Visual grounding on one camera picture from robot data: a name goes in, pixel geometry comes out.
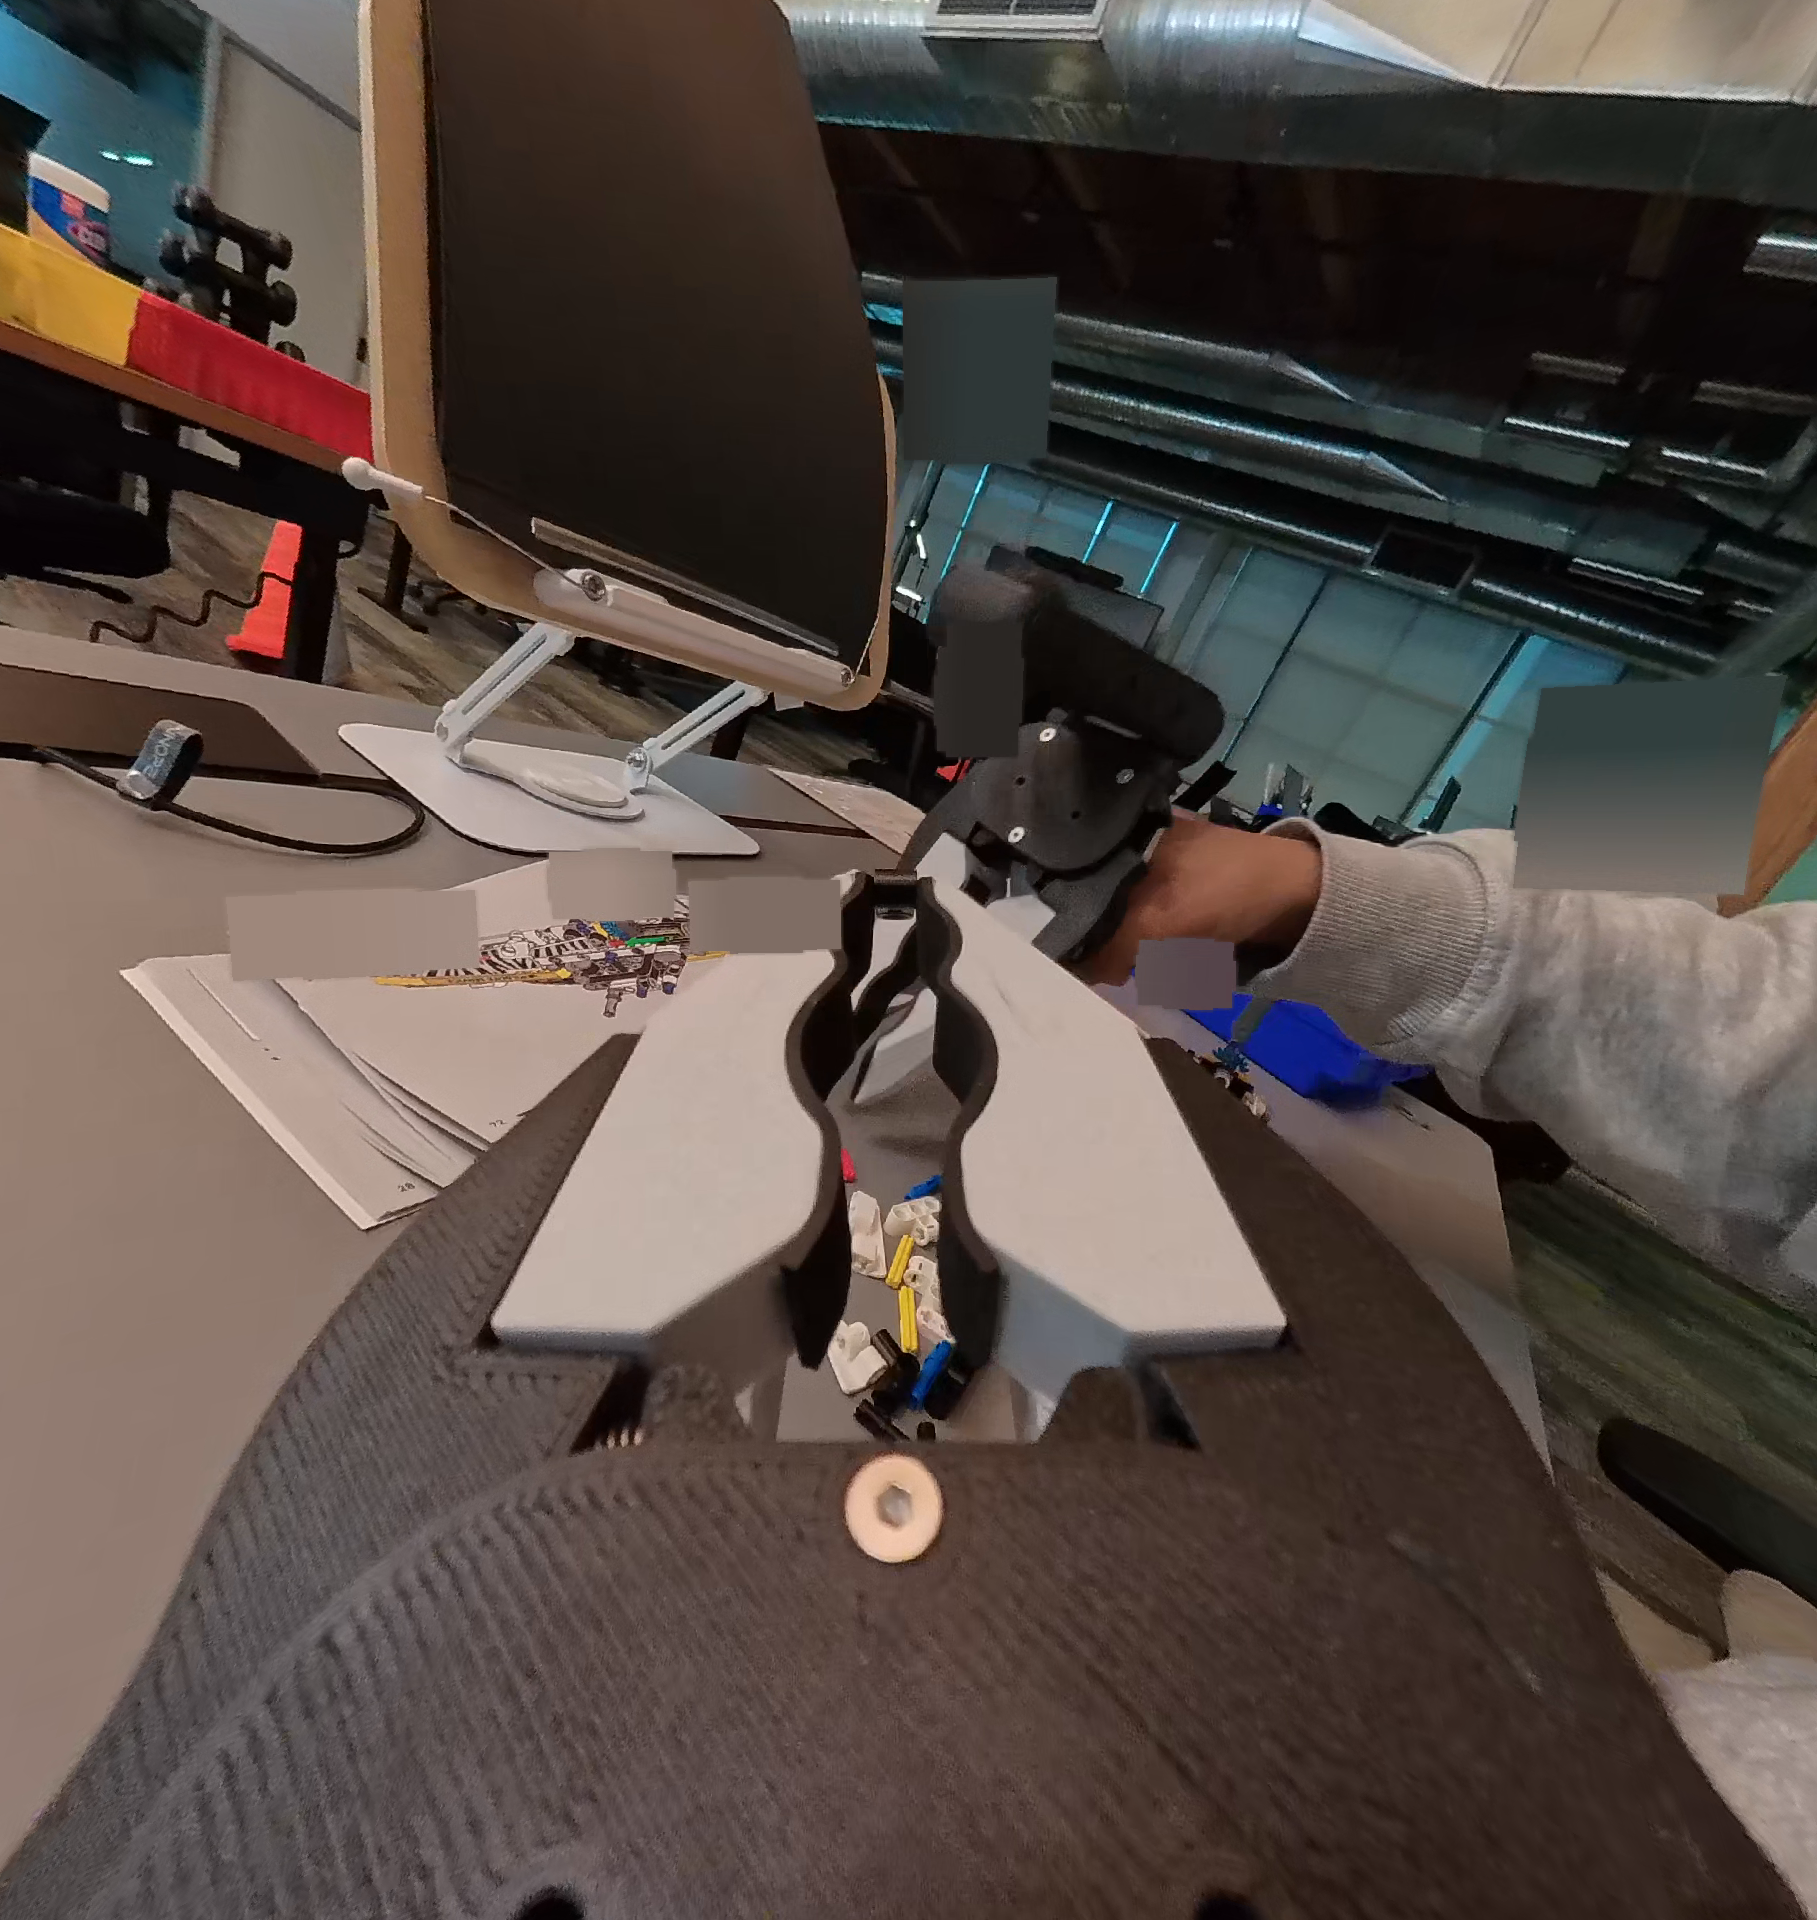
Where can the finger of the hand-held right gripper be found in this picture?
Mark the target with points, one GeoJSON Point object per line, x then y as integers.
{"type": "Point", "coordinates": [903, 1036]}

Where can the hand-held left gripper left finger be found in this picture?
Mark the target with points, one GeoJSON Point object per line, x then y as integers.
{"type": "Point", "coordinates": [685, 1184]}

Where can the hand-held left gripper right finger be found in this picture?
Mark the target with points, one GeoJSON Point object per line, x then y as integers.
{"type": "Point", "coordinates": [1103, 1184]}

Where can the pile of lego pieces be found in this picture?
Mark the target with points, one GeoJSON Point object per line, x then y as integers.
{"type": "Point", "coordinates": [864, 1224]}

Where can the lego instruction booklet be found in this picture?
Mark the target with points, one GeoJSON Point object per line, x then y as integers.
{"type": "Point", "coordinates": [324, 1050]}

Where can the person's right forearm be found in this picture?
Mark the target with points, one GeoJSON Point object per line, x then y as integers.
{"type": "Point", "coordinates": [1597, 1020]}

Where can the person's right hand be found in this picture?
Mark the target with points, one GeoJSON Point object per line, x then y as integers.
{"type": "Point", "coordinates": [1225, 886]}

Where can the blue plastic bin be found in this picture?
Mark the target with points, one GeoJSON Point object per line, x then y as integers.
{"type": "Point", "coordinates": [1330, 1050]}

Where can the black monitor with tan edge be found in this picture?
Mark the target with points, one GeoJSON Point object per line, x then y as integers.
{"type": "Point", "coordinates": [625, 300]}

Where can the white vent grille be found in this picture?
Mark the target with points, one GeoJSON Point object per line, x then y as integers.
{"type": "Point", "coordinates": [1013, 11]}

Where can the person's grey sweatshirt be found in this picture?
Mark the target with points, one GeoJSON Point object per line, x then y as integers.
{"type": "Point", "coordinates": [1779, 1770]}

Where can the black office chair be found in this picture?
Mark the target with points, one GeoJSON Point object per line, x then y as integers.
{"type": "Point", "coordinates": [38, 531]}

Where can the row of yellow red bins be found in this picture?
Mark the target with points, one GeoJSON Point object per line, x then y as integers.
{"type": "Point", "coordinates": [218, 377]}

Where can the black dumbbells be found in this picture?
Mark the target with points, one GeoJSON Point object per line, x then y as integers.
{"type": "Point", "coordinates": [226, 268]}

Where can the background office desk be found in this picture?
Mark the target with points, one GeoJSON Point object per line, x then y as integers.
{"type": "Point", "coordinates": [38, 337]}

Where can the white tub with blue label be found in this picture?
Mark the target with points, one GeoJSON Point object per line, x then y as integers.
{"type": "Point", "coordinates": [69, 209]}

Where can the silver ventilation duct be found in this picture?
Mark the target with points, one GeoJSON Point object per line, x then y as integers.
{"type": "Point", "coordinates": [1225, 45]}

